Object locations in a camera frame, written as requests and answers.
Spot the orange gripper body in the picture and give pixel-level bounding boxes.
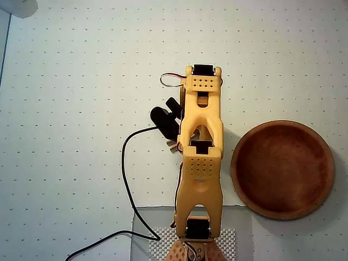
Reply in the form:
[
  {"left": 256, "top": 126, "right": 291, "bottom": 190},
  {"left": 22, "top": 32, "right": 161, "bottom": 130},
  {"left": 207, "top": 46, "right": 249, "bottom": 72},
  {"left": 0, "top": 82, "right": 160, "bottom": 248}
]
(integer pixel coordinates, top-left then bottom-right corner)
[{"left": 178, "top": 85, "right": 187, "bottom": 110}]

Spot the wooden clothespin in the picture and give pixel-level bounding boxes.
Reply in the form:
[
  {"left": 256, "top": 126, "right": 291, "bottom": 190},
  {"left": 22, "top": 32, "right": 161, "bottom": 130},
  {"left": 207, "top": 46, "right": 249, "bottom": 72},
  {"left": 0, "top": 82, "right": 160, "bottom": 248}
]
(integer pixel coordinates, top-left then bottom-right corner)
[{"left": 165, "top": 139, "right": 182, "bottom": 156}]

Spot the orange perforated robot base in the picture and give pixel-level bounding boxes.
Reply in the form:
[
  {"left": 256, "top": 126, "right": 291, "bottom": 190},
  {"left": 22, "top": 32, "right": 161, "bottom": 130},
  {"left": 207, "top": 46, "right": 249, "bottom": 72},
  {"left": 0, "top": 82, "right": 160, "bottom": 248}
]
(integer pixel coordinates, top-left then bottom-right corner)
[{"left": 165, "top": 238, "right": 226, "bottom": 261}]

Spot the brown wooden bowl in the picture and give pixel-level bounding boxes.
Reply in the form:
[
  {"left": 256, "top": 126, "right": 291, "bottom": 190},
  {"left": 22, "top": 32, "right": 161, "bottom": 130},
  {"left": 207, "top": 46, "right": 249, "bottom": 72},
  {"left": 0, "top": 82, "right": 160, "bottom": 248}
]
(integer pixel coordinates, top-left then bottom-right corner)
[{"left": 230, "top": 119, "right": 335, "bottom": 220}]

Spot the black webcam on gripper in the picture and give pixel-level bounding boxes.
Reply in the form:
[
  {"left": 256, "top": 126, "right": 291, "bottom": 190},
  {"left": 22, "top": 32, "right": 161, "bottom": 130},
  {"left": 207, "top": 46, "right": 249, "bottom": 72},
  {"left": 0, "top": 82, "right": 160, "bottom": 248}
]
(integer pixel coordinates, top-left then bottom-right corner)
[{"left": 150, "top": 97, "right": 183, "bottom": 140}]

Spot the white dotted paper mat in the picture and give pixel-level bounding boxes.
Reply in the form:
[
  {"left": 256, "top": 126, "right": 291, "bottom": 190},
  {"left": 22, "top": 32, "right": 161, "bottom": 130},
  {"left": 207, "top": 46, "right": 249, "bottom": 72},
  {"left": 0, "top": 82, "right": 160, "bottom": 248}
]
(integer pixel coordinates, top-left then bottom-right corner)
[{"left": 0, "top": 0, "right": 348, "bottom": 261}]

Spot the white textured anti-slip mat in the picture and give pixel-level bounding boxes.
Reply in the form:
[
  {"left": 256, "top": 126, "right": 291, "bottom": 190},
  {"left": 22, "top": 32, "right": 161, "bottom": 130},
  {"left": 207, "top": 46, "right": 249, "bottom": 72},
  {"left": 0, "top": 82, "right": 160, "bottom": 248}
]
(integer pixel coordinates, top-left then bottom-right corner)
[{"left": 148, "top": 227, "right": 236, "bottom": 261}]

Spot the white rounded object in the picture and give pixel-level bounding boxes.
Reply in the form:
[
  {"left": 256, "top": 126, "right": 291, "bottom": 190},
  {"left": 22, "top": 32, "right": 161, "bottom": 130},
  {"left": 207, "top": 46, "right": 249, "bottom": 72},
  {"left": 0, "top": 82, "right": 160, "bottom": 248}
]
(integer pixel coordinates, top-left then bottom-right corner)
[{"left": 0, "top": 0, "right": 39, "bottom": 19}]

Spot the red white servo wire loop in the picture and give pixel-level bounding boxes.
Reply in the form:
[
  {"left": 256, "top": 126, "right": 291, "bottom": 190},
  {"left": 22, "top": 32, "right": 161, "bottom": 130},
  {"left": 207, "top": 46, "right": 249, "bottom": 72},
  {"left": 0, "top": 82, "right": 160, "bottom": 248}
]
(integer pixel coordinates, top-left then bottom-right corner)
[{"left": 159, "top": 72, "right": 188, "bottom": 88}]

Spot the black webcam cable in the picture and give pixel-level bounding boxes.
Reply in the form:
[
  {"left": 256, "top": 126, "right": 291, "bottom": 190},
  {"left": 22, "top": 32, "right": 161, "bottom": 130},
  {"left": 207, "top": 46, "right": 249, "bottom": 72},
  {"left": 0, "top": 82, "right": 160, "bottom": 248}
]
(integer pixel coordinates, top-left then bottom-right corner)
[{"left": 64, "top": 125, "right": 161, "bottom": 261}]

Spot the grey base plate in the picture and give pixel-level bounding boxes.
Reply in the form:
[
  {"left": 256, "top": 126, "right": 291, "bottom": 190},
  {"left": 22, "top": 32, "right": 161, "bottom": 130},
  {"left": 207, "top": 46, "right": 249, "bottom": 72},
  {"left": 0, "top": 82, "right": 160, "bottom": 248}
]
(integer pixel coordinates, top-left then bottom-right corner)
[{"left": 131, "top": 204, "right": 253, "bottom": 261}]

